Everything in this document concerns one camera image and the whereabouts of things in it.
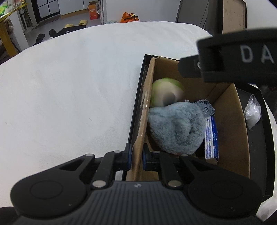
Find orange cardboard carton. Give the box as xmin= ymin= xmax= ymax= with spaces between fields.
xmin=87 ymin=1 xmax=100 ymax=20

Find black shoes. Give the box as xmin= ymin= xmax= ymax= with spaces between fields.
xmin=32 ymin=29 xmax=60 ymax=46

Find orange bag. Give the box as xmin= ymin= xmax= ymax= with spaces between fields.
xmin=120 ymin=12 xmax=140 ymax=23

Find blue tissue pack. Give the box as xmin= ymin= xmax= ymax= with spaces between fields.
xmin=205 ymin=116 xmax=219 ymax=165

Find wooden board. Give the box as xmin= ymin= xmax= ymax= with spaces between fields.
xmin=222 ymin=0 xmax=247 ymax=34

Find grey fluffy plush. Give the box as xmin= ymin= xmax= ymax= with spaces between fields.
xmin=148 ymin=102 xmax=206 ymax=155

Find black tray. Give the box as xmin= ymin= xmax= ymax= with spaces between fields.
xmin=120 ymin=54 xmax=276 ymax=197

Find yellow metal shelf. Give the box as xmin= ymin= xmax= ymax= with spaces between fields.
xmin=0 ymin=1 xmax=27 ymax=57

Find yellow slippers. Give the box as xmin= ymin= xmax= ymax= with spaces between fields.
xmin=64 ymin=20 xmax=88 ymax=28

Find clear bag of white filling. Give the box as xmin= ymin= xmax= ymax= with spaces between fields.
xmin=244 ymin=94 xmax=262 ymax=130

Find burger plush toy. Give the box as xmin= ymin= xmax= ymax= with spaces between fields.
xmin=150 ymin=77 xmax=185 ymax=107

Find small grey knitted toy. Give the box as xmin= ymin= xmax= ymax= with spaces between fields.
xmin=193 ymin=99 xmax=215 ymax=118

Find brown cardboard box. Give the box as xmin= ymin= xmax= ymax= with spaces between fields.
xmin=126 ymin=55 xmax=250 ymax=181

